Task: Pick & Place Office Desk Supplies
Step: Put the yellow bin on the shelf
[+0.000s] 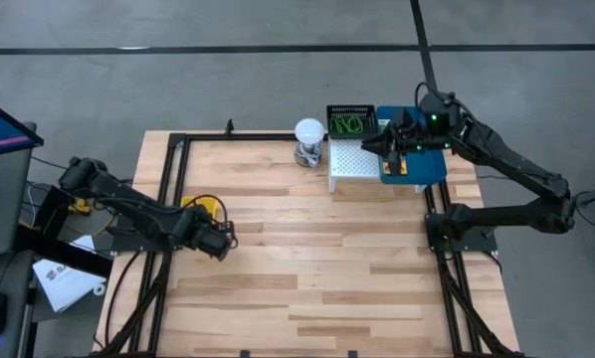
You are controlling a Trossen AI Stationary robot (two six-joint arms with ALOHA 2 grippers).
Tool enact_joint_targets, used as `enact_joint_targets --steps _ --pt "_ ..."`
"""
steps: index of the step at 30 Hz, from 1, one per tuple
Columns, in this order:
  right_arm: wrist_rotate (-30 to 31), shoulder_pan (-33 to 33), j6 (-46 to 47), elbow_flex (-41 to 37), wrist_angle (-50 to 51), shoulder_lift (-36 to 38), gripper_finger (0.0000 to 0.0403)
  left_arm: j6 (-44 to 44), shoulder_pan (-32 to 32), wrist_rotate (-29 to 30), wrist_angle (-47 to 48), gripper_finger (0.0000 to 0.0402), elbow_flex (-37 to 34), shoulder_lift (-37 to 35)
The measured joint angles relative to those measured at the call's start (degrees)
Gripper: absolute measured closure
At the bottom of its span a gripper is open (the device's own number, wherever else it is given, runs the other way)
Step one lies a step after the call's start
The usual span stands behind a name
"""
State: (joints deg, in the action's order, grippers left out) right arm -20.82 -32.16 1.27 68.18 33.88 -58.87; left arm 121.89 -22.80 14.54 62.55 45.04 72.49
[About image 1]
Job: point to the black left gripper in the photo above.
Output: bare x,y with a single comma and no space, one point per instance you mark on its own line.
210,238

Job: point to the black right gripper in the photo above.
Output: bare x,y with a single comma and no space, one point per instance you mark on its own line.
412,140

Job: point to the green rubber band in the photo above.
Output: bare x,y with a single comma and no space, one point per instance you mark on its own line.
338,125
351,125
364,126

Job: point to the yellow plastic basket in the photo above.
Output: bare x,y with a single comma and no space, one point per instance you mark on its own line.
198,203

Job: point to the black mesh basket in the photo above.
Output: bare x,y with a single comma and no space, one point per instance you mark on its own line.
352,108

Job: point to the teal plastic tray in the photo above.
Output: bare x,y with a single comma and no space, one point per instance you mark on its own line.
427,166

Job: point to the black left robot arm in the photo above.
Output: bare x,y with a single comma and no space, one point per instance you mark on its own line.
128,201

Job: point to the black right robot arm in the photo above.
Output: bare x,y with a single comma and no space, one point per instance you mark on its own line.
516,164

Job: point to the black desk leg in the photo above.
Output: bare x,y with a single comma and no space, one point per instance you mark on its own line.
63,251

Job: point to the dark grey desk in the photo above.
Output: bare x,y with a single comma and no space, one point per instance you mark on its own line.
9,278

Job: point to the white perforated shelf riser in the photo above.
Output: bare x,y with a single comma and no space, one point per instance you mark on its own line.
352,159

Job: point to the white bulb table lamp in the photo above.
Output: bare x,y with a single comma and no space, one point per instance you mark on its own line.
309,130

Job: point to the white paper sheet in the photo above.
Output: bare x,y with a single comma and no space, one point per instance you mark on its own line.
63,283

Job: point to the black box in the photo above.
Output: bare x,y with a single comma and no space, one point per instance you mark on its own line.
49,219

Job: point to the black aluminium table frame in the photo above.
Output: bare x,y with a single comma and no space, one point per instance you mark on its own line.
257,136

